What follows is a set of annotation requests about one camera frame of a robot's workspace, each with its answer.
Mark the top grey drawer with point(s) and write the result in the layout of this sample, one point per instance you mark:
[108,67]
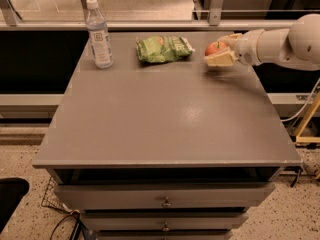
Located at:
[167,196]

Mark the yellow metal frame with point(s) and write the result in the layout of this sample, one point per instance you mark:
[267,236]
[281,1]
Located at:
[299,138]

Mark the grey drawer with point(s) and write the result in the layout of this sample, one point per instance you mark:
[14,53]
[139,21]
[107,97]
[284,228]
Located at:
[167,196]
[163,221]
[157,235]

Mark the green jalapeno chip bag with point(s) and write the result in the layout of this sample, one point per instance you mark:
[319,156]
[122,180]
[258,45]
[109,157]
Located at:
[163,49]

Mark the black chair seat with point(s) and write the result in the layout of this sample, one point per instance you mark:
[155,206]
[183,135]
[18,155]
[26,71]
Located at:
[12,190]

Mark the middle grey drawer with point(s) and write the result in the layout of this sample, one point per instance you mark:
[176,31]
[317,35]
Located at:
[163,221]

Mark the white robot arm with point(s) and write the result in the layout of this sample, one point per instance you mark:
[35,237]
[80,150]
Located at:
[297,47]

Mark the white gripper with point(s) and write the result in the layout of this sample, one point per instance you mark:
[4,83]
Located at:
[248,48]

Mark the bottom grey drawer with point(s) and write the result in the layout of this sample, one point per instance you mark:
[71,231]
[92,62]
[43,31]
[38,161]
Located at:
[157,235]

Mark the grey drawer cabinet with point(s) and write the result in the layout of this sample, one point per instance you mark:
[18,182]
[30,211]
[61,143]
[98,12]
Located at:
[175,123]

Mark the clear plastic water bottle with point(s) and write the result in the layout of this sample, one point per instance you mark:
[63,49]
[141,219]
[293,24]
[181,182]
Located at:
[98,35]

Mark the red apple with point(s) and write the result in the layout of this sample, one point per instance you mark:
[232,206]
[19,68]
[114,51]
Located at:
[215,47]

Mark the metal railing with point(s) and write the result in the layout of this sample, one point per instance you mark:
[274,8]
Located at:
[134,15]

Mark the wire mesh basket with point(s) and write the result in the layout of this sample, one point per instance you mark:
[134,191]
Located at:
[50,200]

